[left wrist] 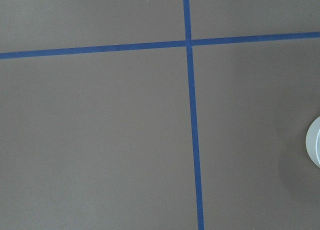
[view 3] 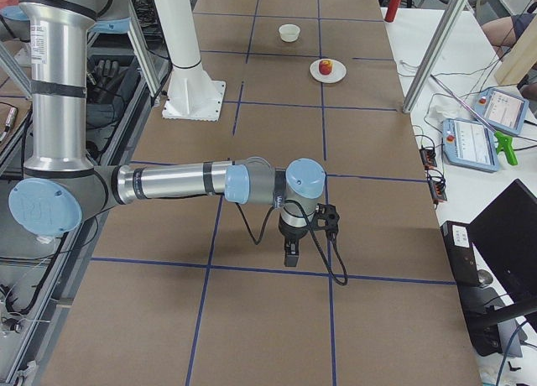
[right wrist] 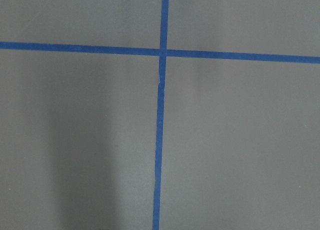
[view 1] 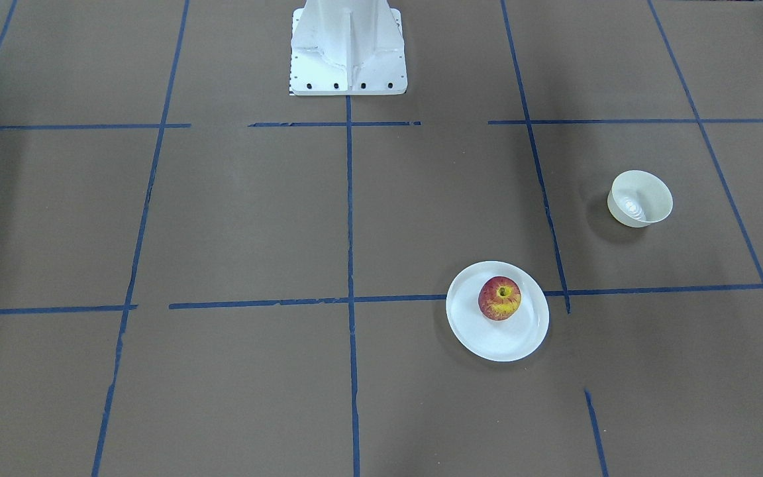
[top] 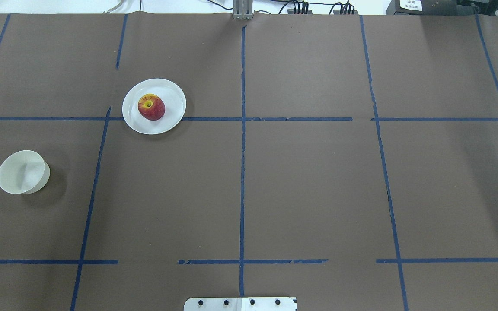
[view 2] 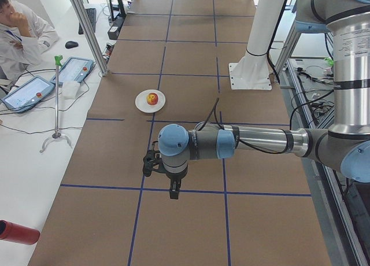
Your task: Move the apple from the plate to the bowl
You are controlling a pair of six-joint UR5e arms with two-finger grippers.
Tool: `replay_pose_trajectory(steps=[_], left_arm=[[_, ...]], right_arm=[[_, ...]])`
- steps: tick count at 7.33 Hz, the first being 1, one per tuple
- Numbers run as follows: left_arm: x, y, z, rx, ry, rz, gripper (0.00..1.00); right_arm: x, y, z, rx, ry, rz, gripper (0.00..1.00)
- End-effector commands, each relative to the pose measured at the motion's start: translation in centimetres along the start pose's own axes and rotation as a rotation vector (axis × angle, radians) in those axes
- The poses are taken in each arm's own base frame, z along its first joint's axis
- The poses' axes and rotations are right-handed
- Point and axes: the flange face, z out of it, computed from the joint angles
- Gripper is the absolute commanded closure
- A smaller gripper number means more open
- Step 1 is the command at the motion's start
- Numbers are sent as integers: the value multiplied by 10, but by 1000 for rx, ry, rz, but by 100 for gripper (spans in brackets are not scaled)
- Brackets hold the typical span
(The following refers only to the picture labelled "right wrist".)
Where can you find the blue tape line crosswise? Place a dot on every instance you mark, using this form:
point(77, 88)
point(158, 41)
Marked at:
point(74, 48)

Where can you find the blue tape line lengthwise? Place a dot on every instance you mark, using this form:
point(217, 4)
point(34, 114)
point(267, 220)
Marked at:
point(162, 63)

